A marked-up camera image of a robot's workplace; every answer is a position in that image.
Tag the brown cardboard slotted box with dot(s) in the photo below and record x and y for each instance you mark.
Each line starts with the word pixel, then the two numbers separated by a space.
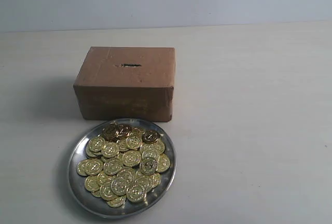
pixel 127 82

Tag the dark gold coin top right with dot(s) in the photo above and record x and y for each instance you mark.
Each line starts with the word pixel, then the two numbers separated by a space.
pixel 150 136

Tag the dark gold coin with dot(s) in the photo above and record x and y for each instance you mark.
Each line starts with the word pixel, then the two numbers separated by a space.
pixel 110 132
pixel 150 136
pixel 124 130

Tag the dark gold coin top middle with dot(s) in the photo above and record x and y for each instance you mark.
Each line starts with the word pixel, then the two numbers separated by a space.
pixel 124 130

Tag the dark gold coin top left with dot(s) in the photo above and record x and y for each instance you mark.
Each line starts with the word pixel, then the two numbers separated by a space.
pixel 110 132

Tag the round steel plate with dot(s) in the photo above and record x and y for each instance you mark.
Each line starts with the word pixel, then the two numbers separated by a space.
pixel 97 206

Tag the gold coin bottom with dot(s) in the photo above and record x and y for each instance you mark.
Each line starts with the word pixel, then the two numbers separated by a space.
pixel 117 202

